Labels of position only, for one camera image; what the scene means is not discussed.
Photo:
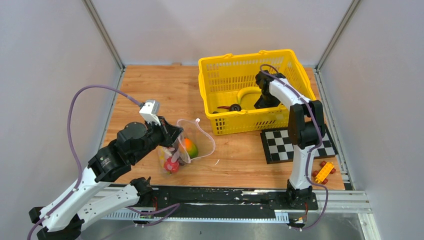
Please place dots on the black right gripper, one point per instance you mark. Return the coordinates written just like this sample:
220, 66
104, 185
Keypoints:
261, 104

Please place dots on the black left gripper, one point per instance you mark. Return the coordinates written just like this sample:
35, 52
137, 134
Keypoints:
170, 132

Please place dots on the yellow toy banana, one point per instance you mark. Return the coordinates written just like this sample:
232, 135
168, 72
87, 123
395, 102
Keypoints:
246, 91

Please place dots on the red toy food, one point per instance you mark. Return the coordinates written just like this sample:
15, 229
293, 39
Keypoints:
171, 167

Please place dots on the green toy mango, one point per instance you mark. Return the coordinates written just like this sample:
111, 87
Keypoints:
191, 148

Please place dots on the clear zip top bag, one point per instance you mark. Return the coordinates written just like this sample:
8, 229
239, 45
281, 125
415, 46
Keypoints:
192, 130

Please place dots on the yellow toy food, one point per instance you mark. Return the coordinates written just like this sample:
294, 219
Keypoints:
162, 157

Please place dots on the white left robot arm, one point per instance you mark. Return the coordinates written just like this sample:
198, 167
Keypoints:
72, 212

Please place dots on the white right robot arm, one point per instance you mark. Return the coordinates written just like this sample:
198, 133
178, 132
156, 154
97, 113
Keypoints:
305, 127

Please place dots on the black red toy in basket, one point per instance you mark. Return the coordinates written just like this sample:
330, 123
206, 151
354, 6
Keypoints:
231, 108

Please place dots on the yellow plastic basket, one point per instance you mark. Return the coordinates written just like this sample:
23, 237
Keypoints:
221, 77

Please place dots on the black white checkerboard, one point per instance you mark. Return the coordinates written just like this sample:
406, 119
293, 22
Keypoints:
278, 148

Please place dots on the yellow toy block car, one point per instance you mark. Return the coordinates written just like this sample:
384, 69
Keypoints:
326, 168

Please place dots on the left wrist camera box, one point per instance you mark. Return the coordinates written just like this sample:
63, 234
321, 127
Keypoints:
149, 111

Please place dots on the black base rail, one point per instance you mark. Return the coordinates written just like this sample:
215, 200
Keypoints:
240, 205

